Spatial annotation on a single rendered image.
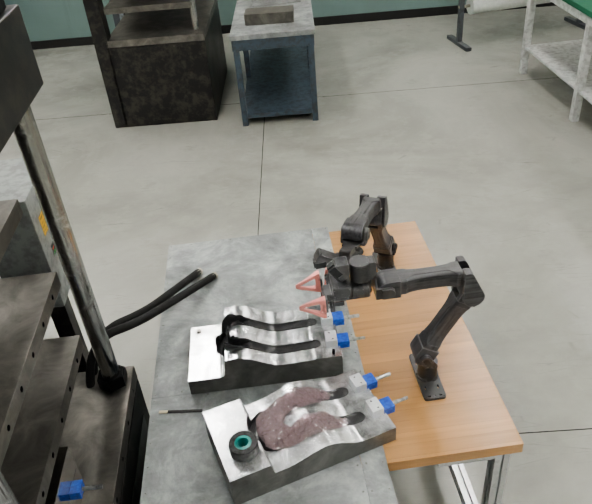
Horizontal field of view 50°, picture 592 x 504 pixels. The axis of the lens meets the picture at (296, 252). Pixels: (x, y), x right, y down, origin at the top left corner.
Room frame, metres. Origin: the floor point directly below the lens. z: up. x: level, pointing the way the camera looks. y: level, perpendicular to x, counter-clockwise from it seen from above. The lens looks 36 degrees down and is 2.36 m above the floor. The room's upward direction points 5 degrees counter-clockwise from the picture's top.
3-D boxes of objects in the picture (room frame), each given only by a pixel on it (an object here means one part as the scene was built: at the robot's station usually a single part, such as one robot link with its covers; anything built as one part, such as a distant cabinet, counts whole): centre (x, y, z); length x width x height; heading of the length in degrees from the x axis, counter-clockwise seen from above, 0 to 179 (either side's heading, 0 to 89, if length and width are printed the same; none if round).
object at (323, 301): (1.37, -0.04, 1.20); 0.09 x 0.07 x 0.07; 93
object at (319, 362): (1.59, 0.14, 0.87); 0.50 x 0.26 x 0.14; 92
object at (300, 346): (1.58, 0.12, 0.92); 0.35 x 0.16 x 0.09; 92
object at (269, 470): (1.23, 0.04, 0.85); 0.50 x 0.26 x 0.11; 110
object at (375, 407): (1.28, -0.23, 0.85); 0.13 x 0.05 x 0.05; 110
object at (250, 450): (1.12, 0.19, 0.93); 0.08 x 0.08 x 0.04
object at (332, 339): (1.54, -0.13, 0.89); 0.13 x 0.05 x 0.05; 92
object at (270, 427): (1.24, 0.04, 0.90); 0.26 x 0.18 x 0.08; 110
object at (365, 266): (1.41, -0.21, 1.24); 0.12 x 0.09 x 0.12; 93
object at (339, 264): (1.41, -0.11, 1.25); 0.07 x 0.06 x 0.11; 3
